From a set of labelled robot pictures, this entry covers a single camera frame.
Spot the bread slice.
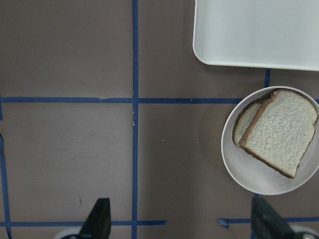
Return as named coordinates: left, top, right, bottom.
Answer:
left=232, top=101, right=263, bottom=147
left=238, top=89, right=319, bottom=178

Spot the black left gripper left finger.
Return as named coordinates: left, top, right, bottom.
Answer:
left=78, top=198, right=111, bottom=239

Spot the cream bear tray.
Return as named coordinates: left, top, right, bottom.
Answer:
left=192, top=0, right=319, bottom=71

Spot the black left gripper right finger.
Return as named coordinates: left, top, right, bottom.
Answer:
left=251, top=197, right=295, bottom=239

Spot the cream round plate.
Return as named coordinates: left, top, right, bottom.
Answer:
left=221, top=86, right=319, bottom=195

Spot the bread slice under egg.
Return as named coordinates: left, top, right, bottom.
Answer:
left=232, top=101, right=263, bottom=147

